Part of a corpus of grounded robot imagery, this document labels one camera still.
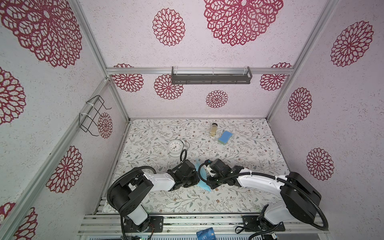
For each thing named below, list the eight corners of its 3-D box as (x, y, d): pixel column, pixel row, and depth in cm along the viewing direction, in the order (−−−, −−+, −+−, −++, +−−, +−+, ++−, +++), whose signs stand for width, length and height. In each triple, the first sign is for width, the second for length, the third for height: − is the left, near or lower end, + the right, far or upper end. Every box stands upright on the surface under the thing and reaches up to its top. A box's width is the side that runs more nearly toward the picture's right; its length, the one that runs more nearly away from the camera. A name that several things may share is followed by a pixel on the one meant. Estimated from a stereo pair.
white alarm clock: (167, 157, 100) (166, 153, 97) (169, 143, 107) (168, 139, 104) (184, 157, 100) (184, 153, 97) (184, 143, 107) (184, 139, 104)
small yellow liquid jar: (208, 135, 113) (209, 132, 110) (212, 125, 120) (212, 122, 117) (215, 137, 112) (215, 134, 109) (217, 126, 119) (218, 123, 116)
